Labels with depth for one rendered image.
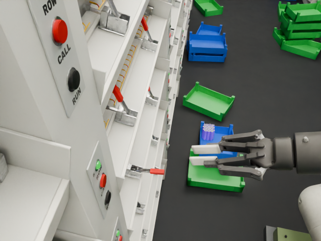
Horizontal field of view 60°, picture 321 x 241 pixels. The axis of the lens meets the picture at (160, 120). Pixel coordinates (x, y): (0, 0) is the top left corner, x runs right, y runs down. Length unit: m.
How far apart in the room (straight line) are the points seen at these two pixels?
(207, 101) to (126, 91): 1.44
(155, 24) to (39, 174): 0.68
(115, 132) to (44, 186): 0.30
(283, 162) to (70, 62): 0.53
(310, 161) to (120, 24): 0.46
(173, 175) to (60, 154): 1.40
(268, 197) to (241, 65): 1.19
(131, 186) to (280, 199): 1.10
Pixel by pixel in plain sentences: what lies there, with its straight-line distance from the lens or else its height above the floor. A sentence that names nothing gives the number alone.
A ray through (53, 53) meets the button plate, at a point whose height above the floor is 1.26.
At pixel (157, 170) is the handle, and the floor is 0.78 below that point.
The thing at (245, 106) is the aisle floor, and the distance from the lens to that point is 2.07.
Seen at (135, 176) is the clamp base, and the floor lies 0.76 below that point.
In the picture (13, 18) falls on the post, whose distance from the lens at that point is 0.18.
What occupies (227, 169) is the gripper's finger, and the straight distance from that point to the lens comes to 0.67.
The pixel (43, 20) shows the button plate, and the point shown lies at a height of 1.29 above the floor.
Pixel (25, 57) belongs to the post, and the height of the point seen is 1.28.
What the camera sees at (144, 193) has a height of 0.56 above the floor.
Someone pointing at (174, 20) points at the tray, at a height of 0.76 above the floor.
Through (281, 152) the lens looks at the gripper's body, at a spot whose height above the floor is 0.89.
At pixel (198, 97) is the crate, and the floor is 0.00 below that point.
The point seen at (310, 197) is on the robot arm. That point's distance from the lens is 1.03.
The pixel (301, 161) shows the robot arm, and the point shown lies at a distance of 0.65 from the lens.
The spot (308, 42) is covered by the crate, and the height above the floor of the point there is 0.03.
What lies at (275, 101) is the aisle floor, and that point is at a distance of 2.18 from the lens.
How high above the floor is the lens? 1.37
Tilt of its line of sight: 47 degrees down
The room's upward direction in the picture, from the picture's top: straight up
